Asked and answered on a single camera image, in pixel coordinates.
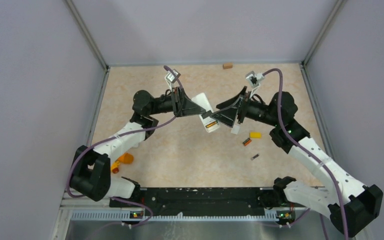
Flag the yellow block right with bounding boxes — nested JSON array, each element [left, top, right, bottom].
[[249, 132, 262, 139]]

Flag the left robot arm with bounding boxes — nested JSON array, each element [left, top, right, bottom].
[[66, 87, 212, 207]]

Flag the green orange battery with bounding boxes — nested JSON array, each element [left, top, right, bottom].
[[242, 138, 252, 147]]

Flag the brown wooden block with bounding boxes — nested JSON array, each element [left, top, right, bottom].
[[222, 62, 233, 70]]

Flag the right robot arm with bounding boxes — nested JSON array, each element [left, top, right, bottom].
[[211, 89, 384, 238]]

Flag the right aluminium frame post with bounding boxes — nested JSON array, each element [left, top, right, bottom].
[[301, 0, 348, 68]]

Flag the white battery cover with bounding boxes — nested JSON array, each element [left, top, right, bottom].
[[230, 124, 241, 135]]

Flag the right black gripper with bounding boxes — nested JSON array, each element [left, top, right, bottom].
[[210, 86, 280, 128]]

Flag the yellow toy car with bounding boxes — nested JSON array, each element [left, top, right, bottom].
[[110, 161, 121, 174]]

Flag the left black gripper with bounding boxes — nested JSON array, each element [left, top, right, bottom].
[[148, 86, 206, 117]]

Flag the gold battery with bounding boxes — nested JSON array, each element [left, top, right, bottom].
[[205, 121, 218, 129]]

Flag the left aluminium frame post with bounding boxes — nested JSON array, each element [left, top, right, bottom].
[[63, 0, 109, 71]]

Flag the white cable duct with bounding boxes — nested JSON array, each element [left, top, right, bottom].
[[70, 209, 292, 222]]

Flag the aluminium frame post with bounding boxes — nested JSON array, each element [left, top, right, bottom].
[[63, 0, 109, 71], [301, 0, 348, 68]]

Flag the white remote control back up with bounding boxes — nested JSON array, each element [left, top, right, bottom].
[[191, 92, 220, 133]]

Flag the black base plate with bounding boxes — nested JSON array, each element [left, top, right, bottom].
[[109, 187, 299, 217]]

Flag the orange cone toy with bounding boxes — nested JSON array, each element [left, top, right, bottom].
[[117, 152, 134, 165]]

